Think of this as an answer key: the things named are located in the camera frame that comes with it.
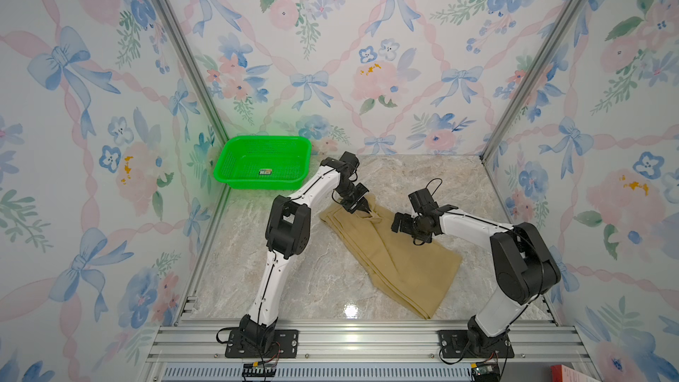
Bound green circuit board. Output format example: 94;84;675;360
470;364;501;382

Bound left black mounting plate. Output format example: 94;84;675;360
225;329;300;359

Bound right aluminium corner post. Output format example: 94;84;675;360
480;0;587;166

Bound red box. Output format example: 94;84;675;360
551;364;599;382

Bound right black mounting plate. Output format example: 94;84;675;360
437;330;515;359

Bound black connector block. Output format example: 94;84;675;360
240;362;278;381

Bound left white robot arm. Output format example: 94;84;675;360
236;151;371;354

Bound black mounting plate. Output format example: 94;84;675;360
437;330;515;359
225;329;300;359

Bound left aluminium corner post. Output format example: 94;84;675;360
129;0;230;144

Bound green plastic basket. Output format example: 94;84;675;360
213;135;312;190

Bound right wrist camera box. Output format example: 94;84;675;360
408;187;440;217

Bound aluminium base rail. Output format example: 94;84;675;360
138;319;599;381

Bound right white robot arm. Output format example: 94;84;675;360
392;205;562;357

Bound aluminium corner post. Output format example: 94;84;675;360
480;0;587;166
129;0;230;144

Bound khaki long pants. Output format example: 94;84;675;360
320;194;463;319

